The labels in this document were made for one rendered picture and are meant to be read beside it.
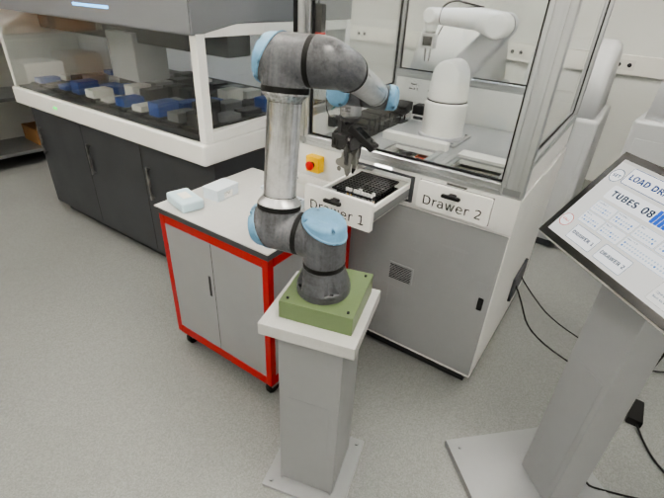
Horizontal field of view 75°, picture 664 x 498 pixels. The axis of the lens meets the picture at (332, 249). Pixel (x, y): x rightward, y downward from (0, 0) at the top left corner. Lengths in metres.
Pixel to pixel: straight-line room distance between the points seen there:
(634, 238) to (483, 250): 0.63
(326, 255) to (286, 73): 0.44
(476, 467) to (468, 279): 0.71
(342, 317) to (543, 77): 0.96
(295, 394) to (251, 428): 0.56
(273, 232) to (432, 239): 0.87
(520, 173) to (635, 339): 0.63
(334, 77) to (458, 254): 1.01
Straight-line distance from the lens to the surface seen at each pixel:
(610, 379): 1.48
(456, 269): 1.85
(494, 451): 1.97
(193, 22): 2.04
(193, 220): 1.76
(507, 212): 1.69
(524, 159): 1.63
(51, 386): 2.34
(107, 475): 1.96
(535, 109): 1.59
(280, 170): 1.11
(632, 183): 1.42
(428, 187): 1.74
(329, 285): 1.16
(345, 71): 1.04
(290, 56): 1.05
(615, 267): 1.28
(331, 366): 1.27
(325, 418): 1.45
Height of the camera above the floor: 1.55
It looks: 31 degrees down
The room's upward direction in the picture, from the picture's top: 3 degrees clockwise
